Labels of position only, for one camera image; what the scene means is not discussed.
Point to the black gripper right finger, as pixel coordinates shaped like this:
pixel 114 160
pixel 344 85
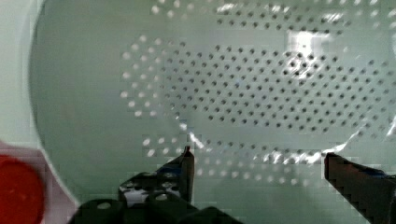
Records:
pixel 370 191

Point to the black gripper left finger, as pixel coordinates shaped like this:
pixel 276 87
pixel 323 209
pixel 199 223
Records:
pixel 175 177

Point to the mint green plastic strainer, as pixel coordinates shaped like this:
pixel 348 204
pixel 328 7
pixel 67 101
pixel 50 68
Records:
pixel 259 90

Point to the red ketchup bottle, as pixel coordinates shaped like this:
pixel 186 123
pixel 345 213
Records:
pixel 22 194

